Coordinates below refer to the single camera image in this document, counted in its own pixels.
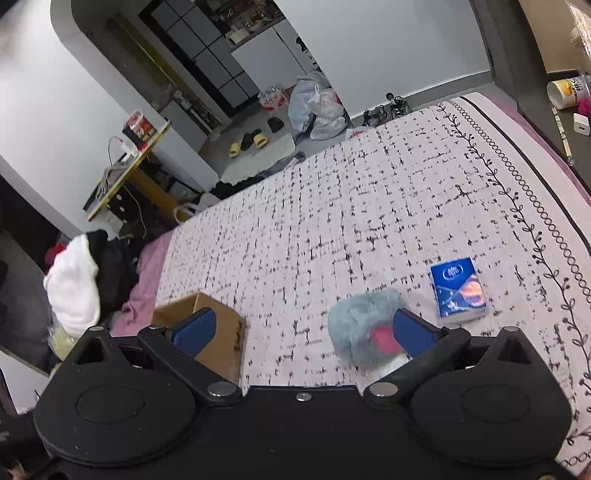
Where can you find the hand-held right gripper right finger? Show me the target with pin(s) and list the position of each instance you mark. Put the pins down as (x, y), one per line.
(413, 333)

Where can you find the brown cardboard box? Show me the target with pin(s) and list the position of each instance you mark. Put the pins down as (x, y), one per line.
(217, 341)

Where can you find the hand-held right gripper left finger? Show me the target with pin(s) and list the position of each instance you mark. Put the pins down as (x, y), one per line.
(194, 333)

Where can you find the white charger cube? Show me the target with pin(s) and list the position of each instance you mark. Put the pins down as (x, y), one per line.
(581, 124)

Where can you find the grey plastic bag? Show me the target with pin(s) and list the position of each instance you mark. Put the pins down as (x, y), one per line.
(307, 97)

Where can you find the thin white stick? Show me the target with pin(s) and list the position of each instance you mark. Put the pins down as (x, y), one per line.
(563, 136)

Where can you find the blue tissue pack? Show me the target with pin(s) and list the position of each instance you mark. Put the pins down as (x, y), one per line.
(459, 288)

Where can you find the water bottle pack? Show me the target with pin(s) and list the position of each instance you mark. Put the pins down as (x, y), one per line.
(273, 97)

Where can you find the white fluffy garment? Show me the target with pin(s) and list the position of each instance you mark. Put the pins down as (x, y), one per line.
(74, 286)

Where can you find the red snack jar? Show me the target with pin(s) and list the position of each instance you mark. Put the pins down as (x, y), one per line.
(138, 127)

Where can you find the pink bed sheet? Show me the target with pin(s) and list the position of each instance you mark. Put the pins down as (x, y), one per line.
(143, 277)

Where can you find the pink pompom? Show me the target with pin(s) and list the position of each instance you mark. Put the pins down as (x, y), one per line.
(585, 105)

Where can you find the grey plush toy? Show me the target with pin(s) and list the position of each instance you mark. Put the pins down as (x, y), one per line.
(360, 323)

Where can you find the dark leaning panel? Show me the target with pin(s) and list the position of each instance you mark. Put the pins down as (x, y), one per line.
(508, 55)

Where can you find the black slipper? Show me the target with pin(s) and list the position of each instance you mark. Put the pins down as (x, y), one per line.
(275, 125)
(249, 139)

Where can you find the black glass door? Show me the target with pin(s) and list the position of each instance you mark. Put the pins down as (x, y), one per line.
(203, 50)

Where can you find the paper cup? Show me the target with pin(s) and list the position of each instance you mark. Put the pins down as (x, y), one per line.
(568, 92)

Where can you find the white plastic bag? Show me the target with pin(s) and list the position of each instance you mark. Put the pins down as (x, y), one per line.
(328, 115)

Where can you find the black clothes pile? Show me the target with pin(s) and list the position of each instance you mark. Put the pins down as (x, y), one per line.
(115, 267)

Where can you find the white kitchen cabinet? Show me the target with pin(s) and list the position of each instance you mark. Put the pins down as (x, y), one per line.
(272, 55)

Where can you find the yellow slipper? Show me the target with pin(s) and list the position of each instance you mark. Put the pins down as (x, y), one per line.
(235, 150)
(261, 141)

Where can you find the white oval table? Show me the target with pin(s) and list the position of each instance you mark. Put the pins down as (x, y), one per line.
(124, 170)

